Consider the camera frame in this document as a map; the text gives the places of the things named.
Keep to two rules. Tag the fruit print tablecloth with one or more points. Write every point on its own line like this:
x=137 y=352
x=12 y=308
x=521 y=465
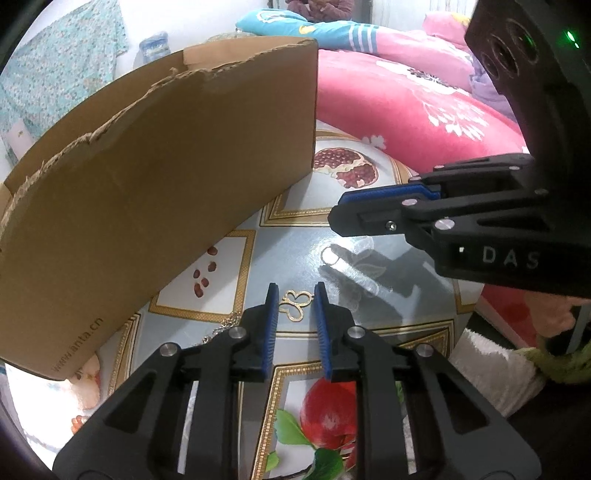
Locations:
x=286 y=240

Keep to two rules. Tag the white fleece garment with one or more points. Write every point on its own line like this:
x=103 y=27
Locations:
x=494 y=369

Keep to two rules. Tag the person's right hand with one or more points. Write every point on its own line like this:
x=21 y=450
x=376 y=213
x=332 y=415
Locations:
x=551 y=316

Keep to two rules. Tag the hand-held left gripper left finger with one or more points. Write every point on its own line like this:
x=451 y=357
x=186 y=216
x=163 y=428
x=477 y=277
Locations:
x=271 y=332

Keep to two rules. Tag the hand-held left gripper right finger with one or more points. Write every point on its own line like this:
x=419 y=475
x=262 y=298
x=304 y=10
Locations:
x=323 y=332

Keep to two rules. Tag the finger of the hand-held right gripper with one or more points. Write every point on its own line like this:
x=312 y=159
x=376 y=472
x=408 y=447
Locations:
x=383 y=194
x=369 y=219

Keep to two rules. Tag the pink floral quilt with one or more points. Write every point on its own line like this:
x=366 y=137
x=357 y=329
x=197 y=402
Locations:
x=392 y=101

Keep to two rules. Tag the blue water bottle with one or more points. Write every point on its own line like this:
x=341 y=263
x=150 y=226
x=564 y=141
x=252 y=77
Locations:
x=154 y=46

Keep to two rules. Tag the gold butterfly pendant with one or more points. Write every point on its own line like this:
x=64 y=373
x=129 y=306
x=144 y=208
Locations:
x=292 y=295

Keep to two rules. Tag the lilac cloth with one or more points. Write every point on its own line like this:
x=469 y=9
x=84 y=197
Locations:
x=489 y=87

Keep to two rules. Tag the green fleece garment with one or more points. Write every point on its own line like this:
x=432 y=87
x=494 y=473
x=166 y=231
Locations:
x=558 y=364

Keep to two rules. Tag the brown cardboard box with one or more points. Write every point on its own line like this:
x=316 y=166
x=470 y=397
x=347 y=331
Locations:
x=161 y=184

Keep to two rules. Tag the blue quilt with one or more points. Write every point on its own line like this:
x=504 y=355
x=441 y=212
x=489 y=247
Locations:
x=286 y=27

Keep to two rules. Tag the teal floral cloth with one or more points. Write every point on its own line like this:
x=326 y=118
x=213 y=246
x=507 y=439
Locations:
x=60 y=60

